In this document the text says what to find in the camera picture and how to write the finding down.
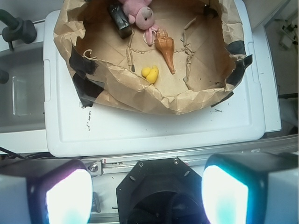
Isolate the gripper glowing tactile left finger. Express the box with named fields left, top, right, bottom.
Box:
left=0, top=159, right=93, bottom=224

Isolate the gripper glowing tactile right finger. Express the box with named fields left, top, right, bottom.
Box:
left=201, top=153, right=299, bottom=224

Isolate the small yellow rubber duck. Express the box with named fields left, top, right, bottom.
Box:
left=141, top=65, right=159, bottom=84

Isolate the white plastic bin lid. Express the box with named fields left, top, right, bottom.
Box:
left=43, top=11, right=266, bottom=157

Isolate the translucent white plastic tub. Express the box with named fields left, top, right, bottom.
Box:
left=0, top=48, right=45, bottom=133

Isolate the crumpled brown paper bag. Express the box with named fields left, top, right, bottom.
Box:
left=54, top=0, right=252, bottom=115

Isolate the orange spiral conch shell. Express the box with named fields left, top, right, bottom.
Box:
left=154, top=27, right=175, bottom=74

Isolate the dark grey clamp knob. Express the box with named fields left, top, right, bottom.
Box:
left=0, top=9, right=37, bottom=51

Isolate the pink plush bunny toy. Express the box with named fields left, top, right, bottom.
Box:
left=119, top=0, right=158, bottom=46

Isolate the aluminium extrusion rail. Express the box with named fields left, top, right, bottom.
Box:
left=81, top=134, right=299, bottom=175

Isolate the black octagonal mount plate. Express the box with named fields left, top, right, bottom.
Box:
left=116, top=158, right=209, bottom=224

